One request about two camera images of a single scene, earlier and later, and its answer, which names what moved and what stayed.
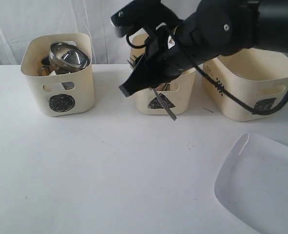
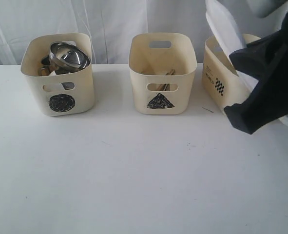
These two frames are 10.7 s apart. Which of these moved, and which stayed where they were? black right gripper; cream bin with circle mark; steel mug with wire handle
Moved: black right gripper
Stayed: steel mug with wire handle; cream bin with circle mark
